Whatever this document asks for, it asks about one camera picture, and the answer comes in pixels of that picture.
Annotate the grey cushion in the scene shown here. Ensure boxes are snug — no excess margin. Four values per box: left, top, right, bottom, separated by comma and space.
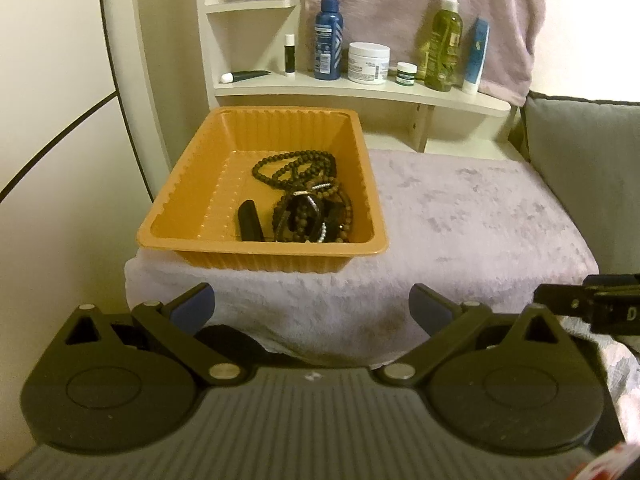
506, 89, 640, 277

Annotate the hanging pink towel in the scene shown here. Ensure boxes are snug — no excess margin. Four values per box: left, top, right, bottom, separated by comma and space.
299, 0, 549, 102

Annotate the orange plastic tray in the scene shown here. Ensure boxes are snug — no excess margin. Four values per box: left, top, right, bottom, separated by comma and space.
135, 105, 390, 275

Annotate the lip balm stick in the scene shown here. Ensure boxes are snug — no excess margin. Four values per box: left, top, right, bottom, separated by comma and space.
283, 33, 297, 77

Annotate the pale patterned blanket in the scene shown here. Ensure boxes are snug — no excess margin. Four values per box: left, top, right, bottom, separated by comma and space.
592, 332, 640, 443

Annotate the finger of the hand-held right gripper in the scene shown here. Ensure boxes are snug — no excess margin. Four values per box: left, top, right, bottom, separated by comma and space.
531, 283, 594, 319

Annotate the black tube with white cap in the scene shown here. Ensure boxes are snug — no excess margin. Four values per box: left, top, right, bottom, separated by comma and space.
220, 69, 273, 85

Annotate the green spray bottle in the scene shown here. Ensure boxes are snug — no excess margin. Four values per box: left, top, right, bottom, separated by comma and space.
417, 0, 464, 93

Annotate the white pearl bracelet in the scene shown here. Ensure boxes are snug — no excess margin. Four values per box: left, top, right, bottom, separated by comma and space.
294, 183, 335, 242

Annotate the white wooden shelf unit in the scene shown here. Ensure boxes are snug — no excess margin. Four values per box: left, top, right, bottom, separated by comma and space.
129, 0, 522, 162

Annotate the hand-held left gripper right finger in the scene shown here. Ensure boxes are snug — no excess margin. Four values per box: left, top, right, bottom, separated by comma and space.
373, 283, 572, 390

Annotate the white and blue tube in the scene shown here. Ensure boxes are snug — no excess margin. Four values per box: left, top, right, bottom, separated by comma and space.
461, 17, 491, 96

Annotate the white cream jar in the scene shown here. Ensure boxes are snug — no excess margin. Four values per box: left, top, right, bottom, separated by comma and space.
347, 41, 392, 85

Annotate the blue spray bottle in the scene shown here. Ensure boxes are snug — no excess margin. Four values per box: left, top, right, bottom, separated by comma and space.
313, 0, 346, 81

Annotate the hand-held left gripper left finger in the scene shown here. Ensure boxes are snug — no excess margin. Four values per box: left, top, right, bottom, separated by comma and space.
49, 282, 247, 389

